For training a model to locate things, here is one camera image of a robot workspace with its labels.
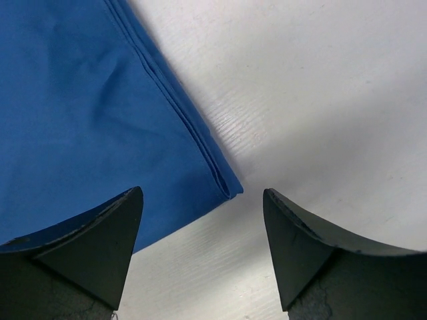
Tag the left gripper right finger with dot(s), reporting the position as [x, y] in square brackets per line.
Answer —
[324, 271]

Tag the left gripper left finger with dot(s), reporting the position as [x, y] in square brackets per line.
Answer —
[75, 269]

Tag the blue surgical drape cloth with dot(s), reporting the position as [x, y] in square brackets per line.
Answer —
[90, 109]

